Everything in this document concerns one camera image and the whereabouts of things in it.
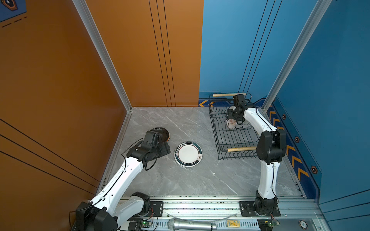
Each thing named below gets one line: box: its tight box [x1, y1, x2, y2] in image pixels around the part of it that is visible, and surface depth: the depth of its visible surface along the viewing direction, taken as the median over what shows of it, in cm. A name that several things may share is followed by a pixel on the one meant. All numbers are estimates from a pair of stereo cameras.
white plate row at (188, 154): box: [174, 141, 203, 168], surface depth 93 cm
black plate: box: [150, 127, 171, 143], surface depth 101 cm
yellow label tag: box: [227, 219, 241, 228], surface depth 71 cm
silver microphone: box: [167, 218, 218, 231], surface depth 68 cm
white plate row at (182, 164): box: [173, 152, 203, 168], surface depth 89 cm
